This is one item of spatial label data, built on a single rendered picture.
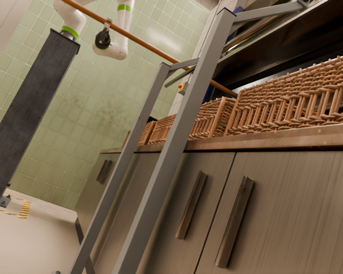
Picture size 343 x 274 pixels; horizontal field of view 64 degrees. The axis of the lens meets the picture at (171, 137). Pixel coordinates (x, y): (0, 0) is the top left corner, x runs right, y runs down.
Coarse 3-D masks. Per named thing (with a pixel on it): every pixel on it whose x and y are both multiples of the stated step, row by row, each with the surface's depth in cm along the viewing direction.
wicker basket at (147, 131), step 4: (148, 124) 137; (152, 124) 130; (144, 128) 141; (148, 128) 134; (152, 128) 130; (128, 132) 179; (144, 132) 138; (148, 132) 129; (140, 136) 142; (144, 136) 134; (148, 136) 129; (140, 140) 139; (144, 140) 129; (148, 140) 129; (124, 144) 176; (140, 144) 134; (144, 144) 128
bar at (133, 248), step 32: (224, 32) 74; (256, 32) 108; (160, 64) 122; (192, 64) 126; (192, 96) 69; (128, 160) 111; (160, 160) 67; (160, 192) 65; (96, 224) 105; (128, 256) 61
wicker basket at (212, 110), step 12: (204, 108) 83; (216, 108) 77; (228, 108) 76; (168, 120) 111; (204, 120) 80; (216, 120) 73; (228, 120) 75; (156, 132) 119; (168, 132) 105; (192, 132) 131; (204, 132) 76; (216, 132) 74
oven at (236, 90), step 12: (312, 0) 148; (276, 24) 171; (252, 36) 194; (324, 48) 137; (336, 48) 130; (300, 60) 150; (312, 60) 141; (324, 60) 138; (264, 72) 177; (276, 72) 165; (288, 72) 159; (336, 72) 111; (240, 84) 199; (252, 84) 187; (216, 96) 213; (228, 96) 217
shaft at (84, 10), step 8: (64, 0) 144; (80, 8) 146; (96, 16) 149; (112, 24) 152; (120, 32) 154; (128, 32) 155; (136, 40) 156; (152, 48) 159; (160, 56) 163; (168, 56) 163; (192, 72) 168; (224, 88) 176; (232, 96) 179
